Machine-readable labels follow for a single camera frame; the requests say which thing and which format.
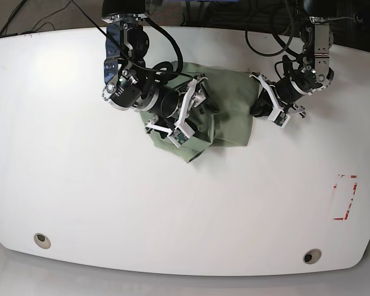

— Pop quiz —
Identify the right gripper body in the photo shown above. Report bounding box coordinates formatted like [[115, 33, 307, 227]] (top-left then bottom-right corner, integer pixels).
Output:
[[145, 75, 207, 138]]

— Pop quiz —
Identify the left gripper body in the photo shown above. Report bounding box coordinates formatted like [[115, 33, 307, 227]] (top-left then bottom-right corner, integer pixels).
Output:
[[250, 72, 307, 118]]

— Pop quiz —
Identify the green t-shirt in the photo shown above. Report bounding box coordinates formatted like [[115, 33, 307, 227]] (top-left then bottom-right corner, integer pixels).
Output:
[[149, 62, 259, 163]]

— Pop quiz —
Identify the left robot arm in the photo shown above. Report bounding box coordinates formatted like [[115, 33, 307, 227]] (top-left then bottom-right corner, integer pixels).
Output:
[[250, 1, 337, 128]]

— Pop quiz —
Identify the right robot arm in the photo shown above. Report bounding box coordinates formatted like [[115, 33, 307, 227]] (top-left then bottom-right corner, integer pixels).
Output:
[[102, 1, 208, 146]]

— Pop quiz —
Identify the red tape marking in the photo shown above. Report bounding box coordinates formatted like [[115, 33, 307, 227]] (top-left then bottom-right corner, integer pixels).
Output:
[[331, 175, 358, 221]]

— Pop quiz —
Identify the right table grommet hole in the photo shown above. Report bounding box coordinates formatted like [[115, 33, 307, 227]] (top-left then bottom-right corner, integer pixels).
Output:
[[303, 249, 322, 265]]

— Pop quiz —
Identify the table grommet hole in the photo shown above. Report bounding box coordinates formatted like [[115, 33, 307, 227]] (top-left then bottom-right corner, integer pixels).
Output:
[[34, 233, 51, 250], [303, 249, 322, 265]]

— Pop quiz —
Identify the left table grommet hole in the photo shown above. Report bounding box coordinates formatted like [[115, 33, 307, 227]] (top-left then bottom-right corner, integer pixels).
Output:
[[34, 233, 51, 250]]

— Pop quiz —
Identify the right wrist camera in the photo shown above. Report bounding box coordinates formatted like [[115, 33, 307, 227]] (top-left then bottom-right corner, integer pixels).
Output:
[[167, 126, 195, 148]]

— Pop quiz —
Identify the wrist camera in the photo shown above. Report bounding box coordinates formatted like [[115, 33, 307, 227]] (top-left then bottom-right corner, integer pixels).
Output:
[[167, 126, 195, 148], [268, 109, 290, 128]]

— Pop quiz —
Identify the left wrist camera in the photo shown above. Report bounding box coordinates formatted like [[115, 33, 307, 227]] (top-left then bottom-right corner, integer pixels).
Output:
[[268, 109, 290, 128]]

